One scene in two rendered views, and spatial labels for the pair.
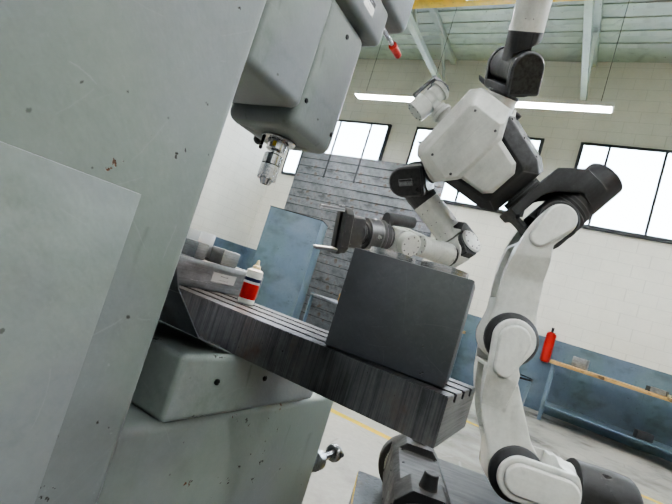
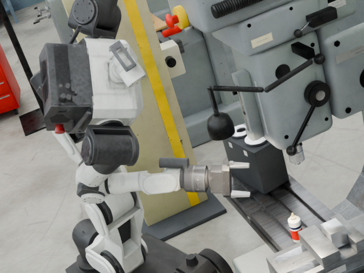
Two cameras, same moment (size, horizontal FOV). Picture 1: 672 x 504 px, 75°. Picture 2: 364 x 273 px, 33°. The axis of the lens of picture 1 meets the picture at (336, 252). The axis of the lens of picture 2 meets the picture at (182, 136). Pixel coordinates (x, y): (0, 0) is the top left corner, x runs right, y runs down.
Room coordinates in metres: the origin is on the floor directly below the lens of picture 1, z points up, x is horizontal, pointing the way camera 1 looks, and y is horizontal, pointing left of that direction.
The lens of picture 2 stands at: (2.37, 1.20, 2.24)
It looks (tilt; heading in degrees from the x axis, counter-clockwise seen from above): 28 degrees down; 228
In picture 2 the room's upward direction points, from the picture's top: 18 degrees counter-clockwise
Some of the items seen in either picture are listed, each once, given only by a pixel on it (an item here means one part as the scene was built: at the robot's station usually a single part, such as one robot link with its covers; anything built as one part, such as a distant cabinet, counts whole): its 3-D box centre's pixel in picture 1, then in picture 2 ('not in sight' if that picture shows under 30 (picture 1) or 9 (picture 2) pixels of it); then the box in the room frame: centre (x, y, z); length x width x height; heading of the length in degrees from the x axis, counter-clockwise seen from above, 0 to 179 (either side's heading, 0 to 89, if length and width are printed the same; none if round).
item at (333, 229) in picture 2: (197, 242); (334, 233); (1.13, 0.35, 1.01); 0.06 x 0.05 x 0.06; 58
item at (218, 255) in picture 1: (211, 253); (318, 245); (1.18, 0.32, 0.99); 0.15 x 0.06 x 0.04; 58
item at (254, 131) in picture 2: not in sight; (248, 105); (1.15, 0.16, 1.45); 0.04 x 0.04 x 0.21; 60
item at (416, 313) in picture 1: (403, 311); (254, 156); (0.83, -0.15, 1.00); 0.22 x 0.12 x 0.20; 70
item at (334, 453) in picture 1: (328, 455); not in sight; (1.45, -0.17, 0.48); 0.22 x 0.06 x 0.06; 150
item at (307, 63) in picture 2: not in sight; (288, 75); (1.20, 0.36, 1.58); 0.17 x 0.01 x 0.01; 168
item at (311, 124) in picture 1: (297, 77); (281, 83); (1.05, 0.22, 1.47); 0.21 x 0.19 x 0.32; 60
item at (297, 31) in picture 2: not in sight; (312, 21); (1.07, 0.37, 1.66); 0.12 x 0.04 x 0.04; 150
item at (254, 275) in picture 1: (252, 281); (295, 226); (1.09, 0.18, 0.96); 0.04 x 0.04 x 0.11
